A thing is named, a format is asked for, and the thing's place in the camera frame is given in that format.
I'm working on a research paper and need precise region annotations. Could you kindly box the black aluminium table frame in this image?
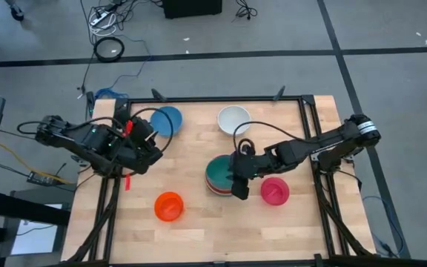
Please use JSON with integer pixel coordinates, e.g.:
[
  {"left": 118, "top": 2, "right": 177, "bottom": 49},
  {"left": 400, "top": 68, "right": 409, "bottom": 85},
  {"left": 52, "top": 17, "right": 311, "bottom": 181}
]
[{"left": 64, "top": 94, "right": 376, "bottom": 267}]

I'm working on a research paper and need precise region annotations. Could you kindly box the black furniture frame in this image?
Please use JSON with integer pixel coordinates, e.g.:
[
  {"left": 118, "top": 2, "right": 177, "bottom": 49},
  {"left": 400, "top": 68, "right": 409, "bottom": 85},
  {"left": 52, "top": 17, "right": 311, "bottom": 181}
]
[{"left": 0, "top": 188, "right": 70, "bottom": 267}]

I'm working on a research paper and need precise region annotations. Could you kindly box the small orange bowl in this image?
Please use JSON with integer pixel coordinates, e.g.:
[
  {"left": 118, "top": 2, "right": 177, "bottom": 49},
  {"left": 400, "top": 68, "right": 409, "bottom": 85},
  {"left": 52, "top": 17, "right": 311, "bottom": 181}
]
[{"left": 153, "top": 191, "right": 185, "bottom": 223}]

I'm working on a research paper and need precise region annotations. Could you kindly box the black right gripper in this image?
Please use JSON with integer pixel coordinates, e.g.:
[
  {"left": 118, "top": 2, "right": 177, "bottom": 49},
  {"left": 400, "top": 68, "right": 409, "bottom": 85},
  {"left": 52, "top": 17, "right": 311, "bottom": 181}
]
[{"left": 229, "top": 145, "right": 267, "bottom": 201}]

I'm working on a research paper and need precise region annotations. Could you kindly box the green bowl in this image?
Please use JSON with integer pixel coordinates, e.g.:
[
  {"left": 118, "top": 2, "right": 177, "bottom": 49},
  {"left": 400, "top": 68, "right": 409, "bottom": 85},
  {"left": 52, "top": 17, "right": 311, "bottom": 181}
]
[{"left": 205, "top": 154, "right": 236, "bottom": 191}]

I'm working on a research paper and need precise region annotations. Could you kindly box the dark blue bowl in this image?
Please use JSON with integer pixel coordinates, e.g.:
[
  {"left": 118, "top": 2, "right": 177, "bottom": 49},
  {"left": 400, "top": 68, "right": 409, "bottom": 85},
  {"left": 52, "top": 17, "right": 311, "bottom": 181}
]
[{"left": 149, "top": 106, "right": 184, "bottom": 137}]

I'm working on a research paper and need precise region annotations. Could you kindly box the black box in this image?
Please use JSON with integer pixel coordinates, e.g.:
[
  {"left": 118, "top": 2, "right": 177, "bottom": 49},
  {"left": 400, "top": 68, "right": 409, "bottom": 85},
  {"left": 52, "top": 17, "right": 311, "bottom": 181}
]
[{"left": 161, "top": 0, "right": 224, "bottom": 19}]

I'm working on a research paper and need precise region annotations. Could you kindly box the black power brick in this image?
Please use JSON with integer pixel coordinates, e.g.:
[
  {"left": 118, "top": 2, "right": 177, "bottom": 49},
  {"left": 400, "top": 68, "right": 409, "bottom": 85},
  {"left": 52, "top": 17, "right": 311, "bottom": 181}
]
[{"left": 26, "top": 170, "right": 57, "bottom": 186}]

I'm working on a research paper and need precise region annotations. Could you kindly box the small pink bowl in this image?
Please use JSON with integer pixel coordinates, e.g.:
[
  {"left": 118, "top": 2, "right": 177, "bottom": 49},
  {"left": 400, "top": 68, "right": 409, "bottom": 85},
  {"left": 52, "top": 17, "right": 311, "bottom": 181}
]
[{"left": 260, "top": 177, "right": 291, "bottom": 207}]

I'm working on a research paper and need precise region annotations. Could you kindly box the white bowl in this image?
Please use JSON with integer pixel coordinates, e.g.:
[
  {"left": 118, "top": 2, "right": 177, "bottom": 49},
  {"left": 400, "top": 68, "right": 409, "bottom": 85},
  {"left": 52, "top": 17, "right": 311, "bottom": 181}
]
[{"left": 216, "top": 105, "right": 252, "bottom": 136}]

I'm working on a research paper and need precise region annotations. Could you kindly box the white cable coil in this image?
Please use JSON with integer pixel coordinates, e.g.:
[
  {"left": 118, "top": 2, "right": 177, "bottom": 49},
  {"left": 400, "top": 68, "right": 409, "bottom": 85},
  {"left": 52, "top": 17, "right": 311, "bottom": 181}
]
[{"left": 89, "top": 22, "right": 118, "bottom": 37}]

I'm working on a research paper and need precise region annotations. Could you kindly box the dark curved floor cable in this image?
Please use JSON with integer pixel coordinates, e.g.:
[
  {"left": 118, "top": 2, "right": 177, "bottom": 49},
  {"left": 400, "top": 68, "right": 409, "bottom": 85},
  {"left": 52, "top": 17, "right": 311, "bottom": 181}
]
[{"left": 109, "top": 34, "right": 153, "bottom": 90}]

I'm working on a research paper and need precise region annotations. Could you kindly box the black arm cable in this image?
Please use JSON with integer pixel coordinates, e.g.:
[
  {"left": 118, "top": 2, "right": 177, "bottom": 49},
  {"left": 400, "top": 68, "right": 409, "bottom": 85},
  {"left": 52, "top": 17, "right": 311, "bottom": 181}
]
[
  {"left": 233, "top": 120, "right": 311, "bottom": 155},
  {"left": 130, "top": 107, "right": 174, "bottom": 154}
]

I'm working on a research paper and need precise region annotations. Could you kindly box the blue cable coil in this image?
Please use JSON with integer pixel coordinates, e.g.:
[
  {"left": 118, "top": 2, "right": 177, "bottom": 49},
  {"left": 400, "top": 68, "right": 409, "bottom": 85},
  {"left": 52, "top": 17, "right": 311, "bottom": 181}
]
[{"left": 94, "top": 88, "right": 129, "bottom": 100}]

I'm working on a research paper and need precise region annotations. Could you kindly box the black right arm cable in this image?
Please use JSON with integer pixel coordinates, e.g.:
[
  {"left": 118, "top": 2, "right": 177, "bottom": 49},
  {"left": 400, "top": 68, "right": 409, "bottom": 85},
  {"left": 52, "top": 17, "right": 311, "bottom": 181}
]
[{"left": 233, "top": 120, "right": 311, "bottom": 155}]

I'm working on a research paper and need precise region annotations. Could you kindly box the black round ring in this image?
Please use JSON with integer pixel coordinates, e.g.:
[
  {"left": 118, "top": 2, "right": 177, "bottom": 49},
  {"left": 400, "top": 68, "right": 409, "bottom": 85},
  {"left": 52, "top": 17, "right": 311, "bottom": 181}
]
[{"left": 93, "top": 36, "right": 126, "bottom": 63}]

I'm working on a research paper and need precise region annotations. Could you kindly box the white panel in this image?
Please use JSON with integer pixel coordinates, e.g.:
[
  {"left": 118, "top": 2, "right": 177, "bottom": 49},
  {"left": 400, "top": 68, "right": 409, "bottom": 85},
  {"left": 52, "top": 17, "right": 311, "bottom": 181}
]
[{"left": 10, "top": 203, "right": 63, "bottom": 256}]

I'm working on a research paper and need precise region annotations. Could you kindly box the black chair caster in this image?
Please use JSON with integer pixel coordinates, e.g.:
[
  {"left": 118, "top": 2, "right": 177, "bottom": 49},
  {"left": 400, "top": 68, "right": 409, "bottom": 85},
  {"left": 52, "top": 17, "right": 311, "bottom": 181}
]
[{"left": 4, "top": 0, "right": 25, "bottom": 22}]

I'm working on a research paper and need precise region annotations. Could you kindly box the black cable bundle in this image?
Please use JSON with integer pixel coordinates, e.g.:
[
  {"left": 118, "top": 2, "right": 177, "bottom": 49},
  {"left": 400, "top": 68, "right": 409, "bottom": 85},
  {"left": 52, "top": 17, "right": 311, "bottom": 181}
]
[{"left": 231, "top": 0, "right": 259, "bottom": 22}]

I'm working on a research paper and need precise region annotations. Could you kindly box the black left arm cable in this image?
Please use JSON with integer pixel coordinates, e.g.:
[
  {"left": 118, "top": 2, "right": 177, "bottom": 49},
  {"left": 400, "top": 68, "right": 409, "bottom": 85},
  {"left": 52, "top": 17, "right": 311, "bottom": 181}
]
[{"left": 130, "top": 107, "right": 174, "bottom": 154}]

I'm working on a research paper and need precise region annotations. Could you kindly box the long black floor cable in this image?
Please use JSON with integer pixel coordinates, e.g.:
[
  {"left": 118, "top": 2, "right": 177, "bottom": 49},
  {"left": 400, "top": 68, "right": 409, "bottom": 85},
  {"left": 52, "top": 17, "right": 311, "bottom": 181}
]
[{"left": 76, "top": 0, "right": 96, "bottom": 94}]

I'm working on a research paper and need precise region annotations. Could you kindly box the white power strip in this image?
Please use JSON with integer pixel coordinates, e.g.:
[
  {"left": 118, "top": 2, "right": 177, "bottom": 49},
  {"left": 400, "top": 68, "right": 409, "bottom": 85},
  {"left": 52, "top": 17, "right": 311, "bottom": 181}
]
[{"left": 89, "top": 10, "right": 116, "bottom": 27}]

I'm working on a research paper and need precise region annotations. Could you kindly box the yellow cable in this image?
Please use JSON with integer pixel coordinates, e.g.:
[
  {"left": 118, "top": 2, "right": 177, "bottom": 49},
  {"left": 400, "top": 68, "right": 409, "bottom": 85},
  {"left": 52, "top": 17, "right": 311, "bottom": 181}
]
[{"left": 0, "top": 140, "right": 76, "bottom": 185}]

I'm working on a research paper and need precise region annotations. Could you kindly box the large orange bowl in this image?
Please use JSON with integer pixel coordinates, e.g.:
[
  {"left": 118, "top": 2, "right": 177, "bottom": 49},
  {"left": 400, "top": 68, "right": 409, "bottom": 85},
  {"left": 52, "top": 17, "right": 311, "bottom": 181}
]
[{"left": 205, "top": 174, "right": 236, "bottom": 197}]

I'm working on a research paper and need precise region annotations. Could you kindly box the small black device green light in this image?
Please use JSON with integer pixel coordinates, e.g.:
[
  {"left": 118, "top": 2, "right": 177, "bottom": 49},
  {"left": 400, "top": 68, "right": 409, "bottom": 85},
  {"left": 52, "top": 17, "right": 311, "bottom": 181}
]
[{"left": 85, "top": 90, "right": 96, "bottom": 116}]

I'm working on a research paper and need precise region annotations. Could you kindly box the thin blue floor cable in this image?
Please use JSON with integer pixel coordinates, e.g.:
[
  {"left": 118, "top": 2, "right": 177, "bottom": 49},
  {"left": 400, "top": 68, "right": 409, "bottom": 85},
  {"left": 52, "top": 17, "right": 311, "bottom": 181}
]
[{"left": 361, "top": 195, "right": 406, "bottom": 259}]

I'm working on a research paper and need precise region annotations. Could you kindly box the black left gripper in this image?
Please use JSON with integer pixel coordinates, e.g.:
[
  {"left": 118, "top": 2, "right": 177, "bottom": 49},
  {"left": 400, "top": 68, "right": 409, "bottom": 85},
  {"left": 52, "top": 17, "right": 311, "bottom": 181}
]
[{"left": 119, "top": 116, "right": 164, "bottom": 175}]

